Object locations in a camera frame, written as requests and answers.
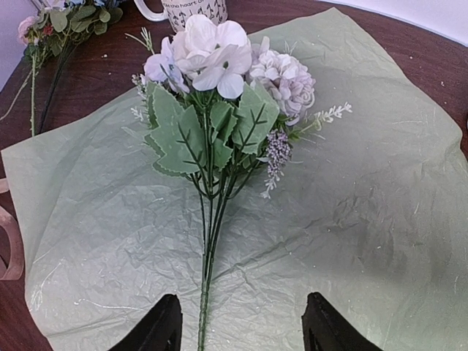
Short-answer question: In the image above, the pink rose fake flower stem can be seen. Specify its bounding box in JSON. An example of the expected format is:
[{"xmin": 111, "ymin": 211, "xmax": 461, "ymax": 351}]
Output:
[{"xmin": 0, "ymin": 5, "xmax": 70, "ymax": 137}]

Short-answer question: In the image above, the white mug with orange inside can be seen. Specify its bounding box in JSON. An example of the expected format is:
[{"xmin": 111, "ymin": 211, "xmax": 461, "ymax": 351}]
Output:
[{"xmin": 134, "ymin": 0, "xmax": 228, "ymax": 32}]

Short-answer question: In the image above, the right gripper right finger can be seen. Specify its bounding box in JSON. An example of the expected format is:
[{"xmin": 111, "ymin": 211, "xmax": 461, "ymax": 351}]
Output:
[{"xmin": 301, "ymin": 292, "xmax": 380, "ymax": 351}]

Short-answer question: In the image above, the blue hydrangea fake flower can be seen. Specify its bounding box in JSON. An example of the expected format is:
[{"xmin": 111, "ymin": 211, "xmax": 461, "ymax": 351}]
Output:
[{"xmin": 36, "ymin": 1, "xmax": 123, "ymax": 135}]

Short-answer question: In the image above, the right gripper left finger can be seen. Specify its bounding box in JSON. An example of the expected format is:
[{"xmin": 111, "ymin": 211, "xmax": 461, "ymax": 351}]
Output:
[{"xmin": 110, "ymin": 294, "xmax": 182, "ymax": 351}]

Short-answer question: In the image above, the white fake flower bunch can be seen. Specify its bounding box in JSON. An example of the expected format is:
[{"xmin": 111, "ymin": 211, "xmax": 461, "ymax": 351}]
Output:
[{"xmin": 132, "ymin": 15, "xmax": 352, "ymax": 350}]

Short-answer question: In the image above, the beige ribbon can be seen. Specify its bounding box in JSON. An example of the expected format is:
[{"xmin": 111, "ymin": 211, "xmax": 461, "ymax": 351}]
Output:
[{"xmin": 0, "ymin": 178, "xmax": 26, "ymax": 282}]

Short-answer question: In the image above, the green and tan wrapping paper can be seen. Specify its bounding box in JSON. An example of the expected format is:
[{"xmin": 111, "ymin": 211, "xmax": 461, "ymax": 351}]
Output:
[{"xmin": 2, "ymin": 9, "xmax": 467, "ymax": 350}]

